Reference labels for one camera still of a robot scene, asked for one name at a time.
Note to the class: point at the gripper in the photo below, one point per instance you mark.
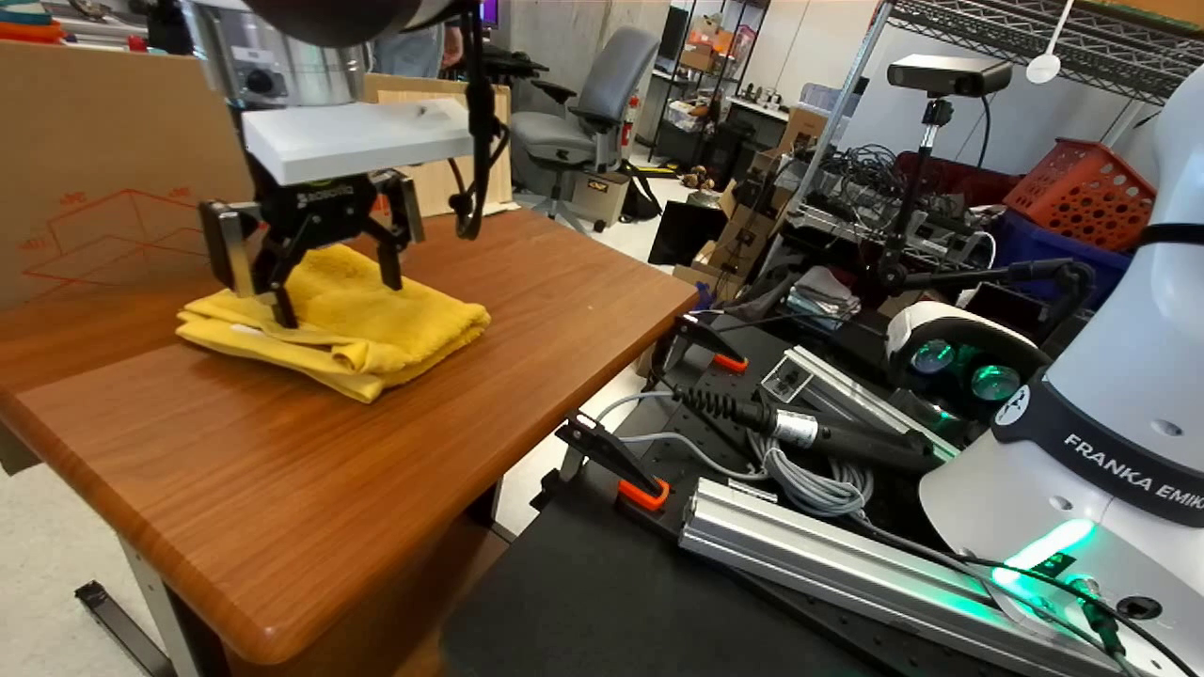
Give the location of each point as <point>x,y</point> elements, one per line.
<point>320,202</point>

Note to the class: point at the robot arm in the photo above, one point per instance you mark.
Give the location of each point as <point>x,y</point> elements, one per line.
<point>1129,376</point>

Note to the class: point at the yellow towel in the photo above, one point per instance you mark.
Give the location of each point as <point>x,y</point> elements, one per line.
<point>376,320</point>

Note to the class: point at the light wooden panel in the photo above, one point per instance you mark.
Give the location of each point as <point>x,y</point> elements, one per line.
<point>437,183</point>

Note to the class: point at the person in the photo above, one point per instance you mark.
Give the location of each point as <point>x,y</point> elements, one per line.
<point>409,52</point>

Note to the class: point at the large cardboard box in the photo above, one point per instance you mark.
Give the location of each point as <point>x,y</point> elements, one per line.
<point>103,160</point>

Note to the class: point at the small cardboard box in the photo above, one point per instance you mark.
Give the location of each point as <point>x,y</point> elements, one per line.
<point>600,197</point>

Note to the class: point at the grey office chair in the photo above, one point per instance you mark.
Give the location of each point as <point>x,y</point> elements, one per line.
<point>602,103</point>

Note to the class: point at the black clamp with orange tips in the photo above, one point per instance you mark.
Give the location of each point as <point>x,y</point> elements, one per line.
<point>611,456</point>
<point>705,338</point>

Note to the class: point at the black metal shelf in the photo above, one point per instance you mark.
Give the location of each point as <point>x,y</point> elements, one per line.
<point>701,85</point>

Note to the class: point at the stack of cardboard boxes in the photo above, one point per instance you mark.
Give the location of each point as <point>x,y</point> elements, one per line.
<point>752,221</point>

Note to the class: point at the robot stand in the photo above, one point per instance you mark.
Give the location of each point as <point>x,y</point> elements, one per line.
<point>583,602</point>

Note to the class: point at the white headset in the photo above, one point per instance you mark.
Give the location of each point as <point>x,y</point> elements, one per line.
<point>950,343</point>

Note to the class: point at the dark red plastic basket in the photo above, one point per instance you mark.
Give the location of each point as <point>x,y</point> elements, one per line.
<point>959,179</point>

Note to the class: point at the blue plastic bin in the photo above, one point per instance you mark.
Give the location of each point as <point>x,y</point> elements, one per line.
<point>1044,244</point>

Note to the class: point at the white hanging spoon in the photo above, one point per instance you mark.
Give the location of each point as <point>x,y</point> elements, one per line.
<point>1044,64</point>

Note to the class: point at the orange plastic basket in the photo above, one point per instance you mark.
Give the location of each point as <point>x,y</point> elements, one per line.
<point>1082,193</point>

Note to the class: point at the short aluminium rail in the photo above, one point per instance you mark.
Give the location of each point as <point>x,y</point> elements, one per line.
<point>847,390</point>

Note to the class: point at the long aluminium rail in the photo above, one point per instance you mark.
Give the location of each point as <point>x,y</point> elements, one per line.
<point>828,555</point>

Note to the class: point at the camera on mount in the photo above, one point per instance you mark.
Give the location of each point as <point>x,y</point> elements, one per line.
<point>945,75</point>

